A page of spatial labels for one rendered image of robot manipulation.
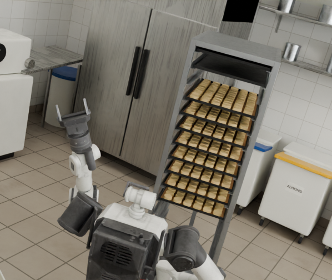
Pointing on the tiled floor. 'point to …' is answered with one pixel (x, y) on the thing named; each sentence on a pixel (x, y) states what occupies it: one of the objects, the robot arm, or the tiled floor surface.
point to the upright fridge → (146, 68)
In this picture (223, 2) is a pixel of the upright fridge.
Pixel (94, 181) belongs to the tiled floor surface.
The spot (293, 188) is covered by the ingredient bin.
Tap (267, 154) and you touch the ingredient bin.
